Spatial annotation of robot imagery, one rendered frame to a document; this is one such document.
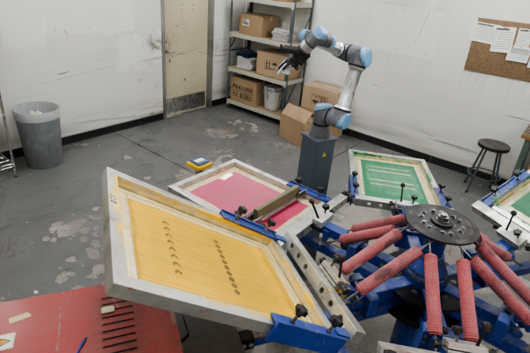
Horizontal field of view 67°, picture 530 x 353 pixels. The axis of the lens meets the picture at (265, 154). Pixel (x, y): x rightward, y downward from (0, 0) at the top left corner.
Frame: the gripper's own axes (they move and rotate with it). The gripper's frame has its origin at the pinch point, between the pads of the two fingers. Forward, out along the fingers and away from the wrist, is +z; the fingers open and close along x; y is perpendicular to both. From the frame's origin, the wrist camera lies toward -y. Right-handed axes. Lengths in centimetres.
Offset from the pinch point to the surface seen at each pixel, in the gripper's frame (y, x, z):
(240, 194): 24, -45, 59
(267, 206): 28, -66, 35
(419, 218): 59, -94, -33
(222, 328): 9, -141, 30
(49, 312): -49, -150, 47
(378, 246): 50, -105, -17
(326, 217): 50, -74, 12
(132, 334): -25, -155, 28
